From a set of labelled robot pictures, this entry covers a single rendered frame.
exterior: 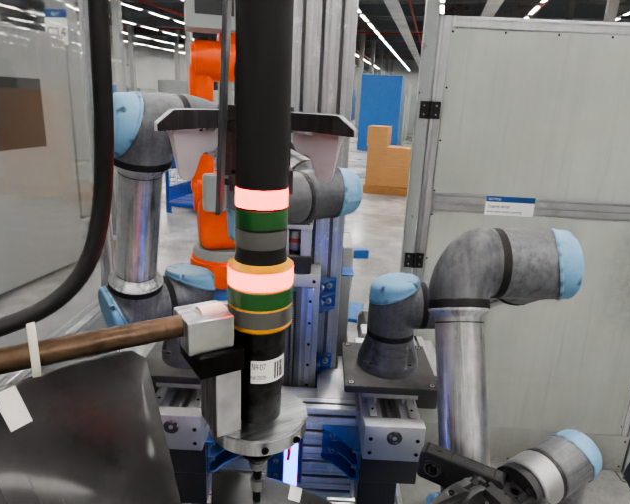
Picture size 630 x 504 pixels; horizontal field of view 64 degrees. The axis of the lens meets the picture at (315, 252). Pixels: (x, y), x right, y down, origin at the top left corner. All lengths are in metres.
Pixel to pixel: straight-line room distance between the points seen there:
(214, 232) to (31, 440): 3.98
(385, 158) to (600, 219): 7.49
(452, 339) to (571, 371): 1.85
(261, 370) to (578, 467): 0.59
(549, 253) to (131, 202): 0.76
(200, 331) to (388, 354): 0.95
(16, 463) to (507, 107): 2.02
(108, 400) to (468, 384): 0.53
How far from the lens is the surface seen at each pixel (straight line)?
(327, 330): 1.42
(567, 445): 0.86
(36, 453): 0.46
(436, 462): 0.77
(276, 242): 0.32
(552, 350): 2.56
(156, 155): 1.00
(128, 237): 1.09
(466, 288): 0.81
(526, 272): 0.84
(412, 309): 1.21
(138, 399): 0.49
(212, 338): 0.32
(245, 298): 0.32
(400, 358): 1.25
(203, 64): 4.41
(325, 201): 0.73
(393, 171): 9.67
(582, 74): 2.30
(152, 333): 0.32
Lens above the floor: 1.67
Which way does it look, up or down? 17 degrees down
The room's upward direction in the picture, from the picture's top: 3 degrees clockwise
